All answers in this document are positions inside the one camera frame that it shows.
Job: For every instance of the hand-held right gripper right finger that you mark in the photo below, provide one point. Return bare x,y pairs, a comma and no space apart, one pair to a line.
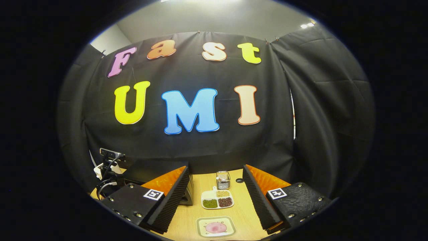
259,201

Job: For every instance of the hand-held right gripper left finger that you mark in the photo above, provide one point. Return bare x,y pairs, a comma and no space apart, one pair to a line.
174,201

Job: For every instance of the black electric oven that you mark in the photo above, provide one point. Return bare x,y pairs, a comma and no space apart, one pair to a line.
150,170

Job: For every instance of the square cream plate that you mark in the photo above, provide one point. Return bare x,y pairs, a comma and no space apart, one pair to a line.
200,231

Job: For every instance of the pink ham slice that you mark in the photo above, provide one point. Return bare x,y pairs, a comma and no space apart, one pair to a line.
216,227

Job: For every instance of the divided white bean tray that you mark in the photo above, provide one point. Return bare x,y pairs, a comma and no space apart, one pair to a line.
217,202

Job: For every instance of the small ceiling light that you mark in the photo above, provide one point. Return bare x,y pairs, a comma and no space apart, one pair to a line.
307,25

